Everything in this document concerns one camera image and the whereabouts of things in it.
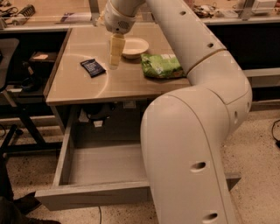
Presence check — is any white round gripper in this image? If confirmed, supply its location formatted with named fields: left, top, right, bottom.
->
left=104, top=1, right=137, bottom=67

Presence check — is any dark blue rxbar wrapper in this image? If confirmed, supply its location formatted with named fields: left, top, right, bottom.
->
left=80, top=59, right=106, bottom=78

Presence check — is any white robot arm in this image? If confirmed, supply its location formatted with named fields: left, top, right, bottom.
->
left=105, top=0, right=252, bottom=224

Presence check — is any grey cabinet with steel top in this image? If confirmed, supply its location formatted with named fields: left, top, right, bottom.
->
left=46, top=26, right=189, bottom=129

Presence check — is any grey open drawer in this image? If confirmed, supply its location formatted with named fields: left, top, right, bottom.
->
left=36, top=115, right=237, bottom=214

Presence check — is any green chip bag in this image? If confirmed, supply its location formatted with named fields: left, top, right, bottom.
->
left=141, top=53, right=186, bottom=79

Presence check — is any black box with label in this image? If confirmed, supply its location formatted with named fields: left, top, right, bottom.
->
left=29, top=52, right=58, bottom=63

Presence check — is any black coiled tool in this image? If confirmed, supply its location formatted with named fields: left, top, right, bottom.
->
left=12, top=4, right=36, bottom=25

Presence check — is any white device on bench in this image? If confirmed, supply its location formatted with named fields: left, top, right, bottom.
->
left=252, top=0, right=277, bottom=15

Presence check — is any black shoe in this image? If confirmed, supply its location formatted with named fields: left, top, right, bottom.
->
left=12, top=192, right=41, bottom=215

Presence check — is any black floor cable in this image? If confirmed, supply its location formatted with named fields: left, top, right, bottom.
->
left=270, top=118, right=280, bottom=150

